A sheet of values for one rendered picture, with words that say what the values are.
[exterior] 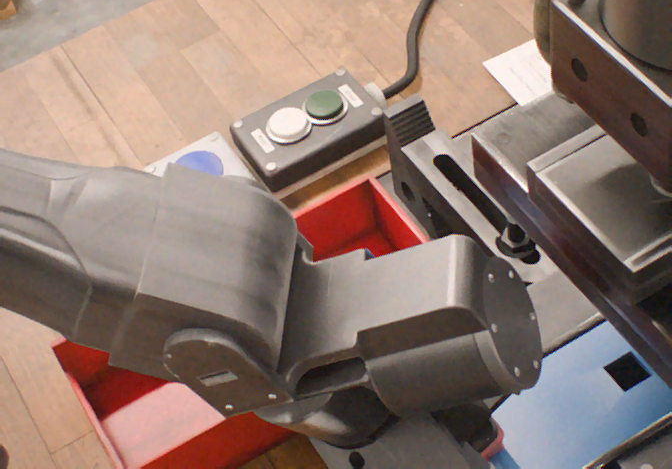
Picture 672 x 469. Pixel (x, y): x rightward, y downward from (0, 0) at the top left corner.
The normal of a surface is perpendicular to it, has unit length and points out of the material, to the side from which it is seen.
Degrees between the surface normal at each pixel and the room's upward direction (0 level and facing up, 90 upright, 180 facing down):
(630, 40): 90
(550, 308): 0
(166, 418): 0
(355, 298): 24
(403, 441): 30
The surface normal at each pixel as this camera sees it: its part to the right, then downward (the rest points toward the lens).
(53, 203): 0.33, -0.57
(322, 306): -0.52, -0.58
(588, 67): -0.86, 0.46
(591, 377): -0.13, -0.63
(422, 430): -0.53, -0.32
